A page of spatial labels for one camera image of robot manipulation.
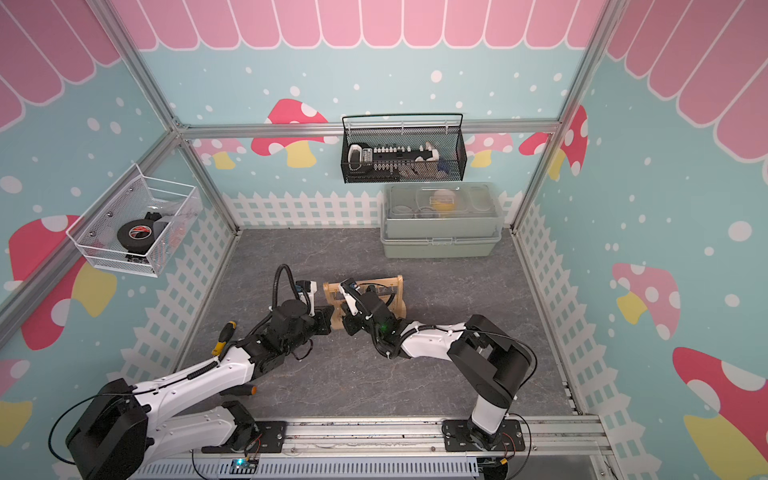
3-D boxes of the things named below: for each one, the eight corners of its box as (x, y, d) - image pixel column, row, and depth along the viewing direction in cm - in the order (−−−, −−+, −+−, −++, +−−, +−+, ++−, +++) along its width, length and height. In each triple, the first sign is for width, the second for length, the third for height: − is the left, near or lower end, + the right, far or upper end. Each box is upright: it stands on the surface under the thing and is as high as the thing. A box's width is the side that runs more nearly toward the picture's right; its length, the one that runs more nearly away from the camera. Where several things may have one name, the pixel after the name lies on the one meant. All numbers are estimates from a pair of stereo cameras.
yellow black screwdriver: (212, 355, 90) (208, 351, 88) (231, 323, 97) (228, 319, 95) (219, 356, 90) (215, 353, 88) (238, 324, 97) (234, 320, 95)
